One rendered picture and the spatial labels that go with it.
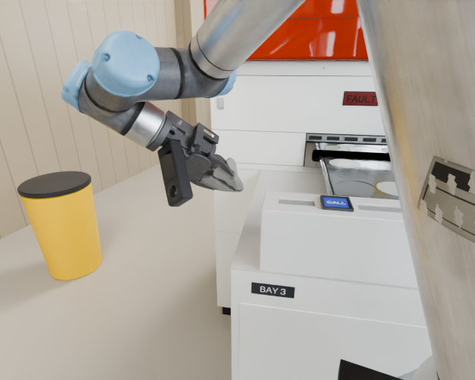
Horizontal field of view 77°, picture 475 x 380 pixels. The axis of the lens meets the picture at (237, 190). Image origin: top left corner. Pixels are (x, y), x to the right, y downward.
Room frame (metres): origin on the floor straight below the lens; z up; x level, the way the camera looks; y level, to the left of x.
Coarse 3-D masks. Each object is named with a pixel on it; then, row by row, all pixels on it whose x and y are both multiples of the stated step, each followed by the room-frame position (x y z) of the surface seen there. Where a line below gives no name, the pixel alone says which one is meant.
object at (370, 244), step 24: (288, 192) 0.58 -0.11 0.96; (264, 216) 0.49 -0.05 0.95; (288, 216) 0.49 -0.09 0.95; (312, 216) 0.48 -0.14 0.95; (336, 216) 0.47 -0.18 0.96; (360, 216) 0.47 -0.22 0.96; (384, 216) 0.47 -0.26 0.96; (264, 240) 0.49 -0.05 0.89; (288, 240) 0.49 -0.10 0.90; (312, 240) 0.48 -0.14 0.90; (336, 240) 0.47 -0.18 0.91; (360, 240) 0.46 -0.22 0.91; (384, 240) 0.46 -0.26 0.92; (264, 264) 0.49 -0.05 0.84; (288, 264) 0.49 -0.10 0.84; (312, 264) 0.48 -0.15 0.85; (336, 264) 0.47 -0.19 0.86; (360, 264) 0.46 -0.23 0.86; (384, 264) 0.46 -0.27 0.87; (408, 264) 0.45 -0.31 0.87
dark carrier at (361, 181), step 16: (352, 160) 1.00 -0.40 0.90; (368, 160) 1.00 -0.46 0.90; (384, 160) 1.00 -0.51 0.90; (336, 176) 0.83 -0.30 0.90; (352, 176) 0.83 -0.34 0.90; (368, 176) 0.83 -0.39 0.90; (384, 176) 0.83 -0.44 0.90; (336, 192) 0.71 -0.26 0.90; (352, 192) 0.72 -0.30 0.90; (368, 192) 0.72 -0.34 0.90; (384, 192) 0.71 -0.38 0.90
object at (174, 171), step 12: (168, 144) 0.52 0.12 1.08; (180, 144) 0.53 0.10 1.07; (168, 156) 0.51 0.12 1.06; (180, 156) 0.51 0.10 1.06; (168, 168) 0.50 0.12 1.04; (180, 168) 0.49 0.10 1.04; (168, 180) 0.49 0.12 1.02; (180, 180) 0.47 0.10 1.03; (168, 192) 0.47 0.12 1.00; (180, 192) 0.46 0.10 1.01; (168, 204) 0.47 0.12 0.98; (180, 204) 0.47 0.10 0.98
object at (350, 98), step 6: (348, 96) 1.07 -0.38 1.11; (354, 96) 1.06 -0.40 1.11; (360, 96) 1.06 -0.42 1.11; (366, 96) 1.06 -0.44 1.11; (372, 96) 1.05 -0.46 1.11; (348, 102) 1.07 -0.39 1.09; (354, 102) 1.06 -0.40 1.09; (360, 102) 1.06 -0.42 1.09; (366, 102) 1.06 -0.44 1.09; (372, 102) 1.05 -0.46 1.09
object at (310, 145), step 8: (312, 144) 1.08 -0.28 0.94; (320, 144) 1.07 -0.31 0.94; (328, 144) 1.07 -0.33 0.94; (336, 144) 1.06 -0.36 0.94; (344, 144) 1.06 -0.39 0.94; (352, 144) 1.05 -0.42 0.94; (360, 144) 1.05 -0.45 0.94; (368, 144) 1.05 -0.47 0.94; (384, 152) 1.03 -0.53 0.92; (312, 160) 1.08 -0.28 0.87
